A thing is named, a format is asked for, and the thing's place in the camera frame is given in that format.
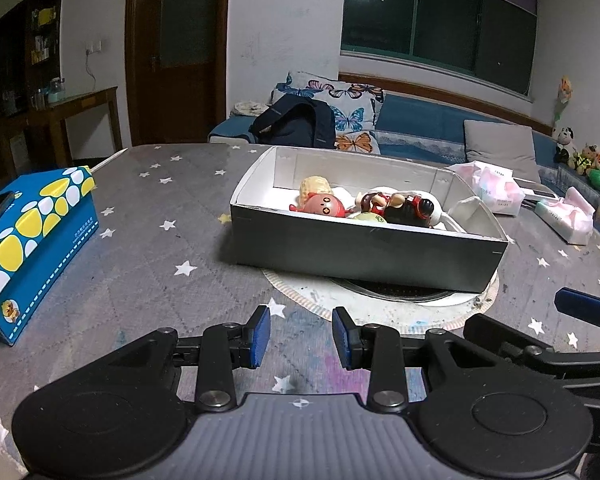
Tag pink tissue pack right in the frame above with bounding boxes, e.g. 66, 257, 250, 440
534, 186, 595, 246

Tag pink tissue pack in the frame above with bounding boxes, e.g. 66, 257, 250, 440
449, 160, 524, 217
534, 186, 595, 246

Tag round white table mat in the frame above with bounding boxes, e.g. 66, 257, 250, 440
263, 270, 500, 336

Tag yellow tiger plush toy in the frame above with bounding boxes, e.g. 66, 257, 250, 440
568, 144, 597, 176

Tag pink tissue pack left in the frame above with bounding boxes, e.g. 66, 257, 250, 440
449, 160, 524, 217

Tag panda plush toy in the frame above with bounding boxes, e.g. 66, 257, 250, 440
553, 127, 577, 164

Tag grey cushion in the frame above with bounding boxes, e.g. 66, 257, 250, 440
464, 120, 540, 182

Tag blue yellow tissue box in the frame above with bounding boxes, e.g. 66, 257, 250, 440
0, 166, 99, 346

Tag black red toy figure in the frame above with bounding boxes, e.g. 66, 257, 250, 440
355, 191, 441, 228

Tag green ball toy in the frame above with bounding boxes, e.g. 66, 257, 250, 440
349, 211, 386, 223

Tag grey cardboard storage box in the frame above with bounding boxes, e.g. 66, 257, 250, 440
230, 146, 508, 292

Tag blue sofa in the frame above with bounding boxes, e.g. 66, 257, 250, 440
209, 94, 555, 169

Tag blond doll head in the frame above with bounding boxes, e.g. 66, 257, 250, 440
298, 176, 332, 207

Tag wooden side table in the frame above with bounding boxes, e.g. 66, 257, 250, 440
0, 86, 123, 180

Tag dark window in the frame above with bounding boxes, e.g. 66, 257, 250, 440
341, 0, 538, 94

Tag butterfly print pillow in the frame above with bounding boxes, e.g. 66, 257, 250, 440
271, 70, 385, 155

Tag white bowl on sofa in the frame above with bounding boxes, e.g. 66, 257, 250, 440
230, 101, 268, 117

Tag dark blue backpack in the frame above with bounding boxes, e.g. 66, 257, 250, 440
249, 94, 336, 150

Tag dark wooden door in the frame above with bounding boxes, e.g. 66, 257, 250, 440
124, 0, 228, 145

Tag mermaid doll on wall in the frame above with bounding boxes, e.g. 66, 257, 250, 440
553, 76, 572, 122

